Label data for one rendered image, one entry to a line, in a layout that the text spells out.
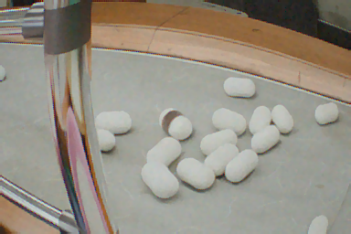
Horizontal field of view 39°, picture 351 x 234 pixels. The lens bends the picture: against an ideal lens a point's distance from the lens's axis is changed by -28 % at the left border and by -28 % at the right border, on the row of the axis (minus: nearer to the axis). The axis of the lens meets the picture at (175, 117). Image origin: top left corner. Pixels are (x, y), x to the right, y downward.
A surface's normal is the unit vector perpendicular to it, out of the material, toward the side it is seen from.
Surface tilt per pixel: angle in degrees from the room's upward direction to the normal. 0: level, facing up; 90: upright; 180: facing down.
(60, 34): 90
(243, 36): 0
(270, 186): 0
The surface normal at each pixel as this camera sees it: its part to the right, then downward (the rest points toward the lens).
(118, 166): -0.05, -0.85
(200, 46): -0.36, -0.26
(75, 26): 0.58, 0.40
